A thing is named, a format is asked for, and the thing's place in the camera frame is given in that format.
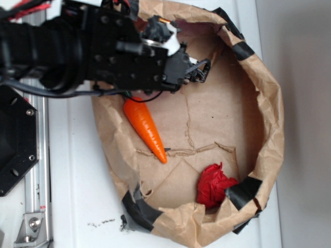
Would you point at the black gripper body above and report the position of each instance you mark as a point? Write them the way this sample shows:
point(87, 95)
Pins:
point(119, 56)

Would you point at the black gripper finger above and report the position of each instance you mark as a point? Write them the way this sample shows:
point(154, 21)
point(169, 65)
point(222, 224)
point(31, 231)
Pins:
point(159, 29)
point(197, 70)

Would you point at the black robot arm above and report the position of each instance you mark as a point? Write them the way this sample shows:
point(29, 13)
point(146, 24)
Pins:
point(51, 59)

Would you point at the orange toy carrot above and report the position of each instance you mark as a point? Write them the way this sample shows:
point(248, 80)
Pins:
point(140, 118)

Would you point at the brown paper bag tray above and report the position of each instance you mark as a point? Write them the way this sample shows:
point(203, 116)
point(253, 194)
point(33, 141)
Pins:
point(236, 117)

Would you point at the crumpled red cloth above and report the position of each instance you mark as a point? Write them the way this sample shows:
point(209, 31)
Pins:
point(212, 184)

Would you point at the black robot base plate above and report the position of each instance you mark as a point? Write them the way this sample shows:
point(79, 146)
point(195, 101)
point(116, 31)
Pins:
point(19, 149)

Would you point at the aluminium extrusion rail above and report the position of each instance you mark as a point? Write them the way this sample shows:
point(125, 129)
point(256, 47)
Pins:
point(37, 180)

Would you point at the metal corner bracket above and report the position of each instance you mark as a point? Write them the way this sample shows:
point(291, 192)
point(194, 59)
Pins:
point(33, 231)

